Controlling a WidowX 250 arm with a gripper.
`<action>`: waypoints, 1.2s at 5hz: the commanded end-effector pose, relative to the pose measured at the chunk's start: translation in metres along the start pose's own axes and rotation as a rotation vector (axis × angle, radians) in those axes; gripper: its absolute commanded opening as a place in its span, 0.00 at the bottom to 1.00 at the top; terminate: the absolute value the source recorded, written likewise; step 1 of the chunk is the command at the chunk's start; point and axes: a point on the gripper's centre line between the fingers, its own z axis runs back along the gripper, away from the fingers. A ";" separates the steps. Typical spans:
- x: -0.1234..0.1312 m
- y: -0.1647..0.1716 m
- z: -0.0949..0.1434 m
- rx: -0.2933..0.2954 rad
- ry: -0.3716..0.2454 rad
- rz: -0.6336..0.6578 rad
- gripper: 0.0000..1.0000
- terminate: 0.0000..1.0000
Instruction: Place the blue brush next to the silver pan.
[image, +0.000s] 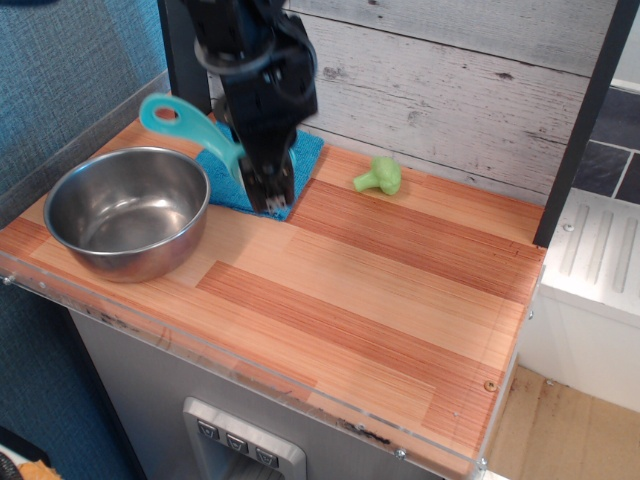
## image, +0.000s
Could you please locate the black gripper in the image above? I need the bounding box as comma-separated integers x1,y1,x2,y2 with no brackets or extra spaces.
221,15,318,215

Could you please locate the light blue dish brush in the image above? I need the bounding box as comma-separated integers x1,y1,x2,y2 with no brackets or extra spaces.
139,94,295,188

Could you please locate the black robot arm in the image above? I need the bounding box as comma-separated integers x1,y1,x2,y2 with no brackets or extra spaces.
185,1,318,213

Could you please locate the silver metal bowl pan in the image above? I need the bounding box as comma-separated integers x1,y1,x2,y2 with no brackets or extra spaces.
44,146,210,283

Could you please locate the blue microfiber cloth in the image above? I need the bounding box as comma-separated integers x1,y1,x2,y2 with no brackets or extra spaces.
196,130,324,221

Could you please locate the green toy broccoli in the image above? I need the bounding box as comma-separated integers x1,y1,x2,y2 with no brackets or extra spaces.
353,156,402,195

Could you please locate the clear acrylic edge guard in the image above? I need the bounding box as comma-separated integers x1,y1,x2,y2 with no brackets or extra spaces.
1,240,544,479

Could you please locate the grey toy cabinet front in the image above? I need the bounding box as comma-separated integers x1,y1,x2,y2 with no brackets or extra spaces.
67,307,446,480

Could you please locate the silver dispenser button panel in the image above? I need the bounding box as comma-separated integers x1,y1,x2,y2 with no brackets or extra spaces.
183,397,307,479

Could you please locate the white toy sink drainboard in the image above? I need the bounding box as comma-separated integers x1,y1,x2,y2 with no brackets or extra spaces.
519,189,639,410

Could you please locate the yellow object at corner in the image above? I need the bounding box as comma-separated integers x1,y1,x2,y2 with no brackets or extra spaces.
18,461,62,480

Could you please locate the dark left shelf post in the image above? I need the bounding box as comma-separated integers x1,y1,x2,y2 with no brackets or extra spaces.
157,0,212,115

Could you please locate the dark shelf post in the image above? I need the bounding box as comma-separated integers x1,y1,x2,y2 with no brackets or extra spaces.
533,0,639,248
157,0,212,115

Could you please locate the dark right shelf post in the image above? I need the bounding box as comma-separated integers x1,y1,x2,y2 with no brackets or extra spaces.
533,0,639,248

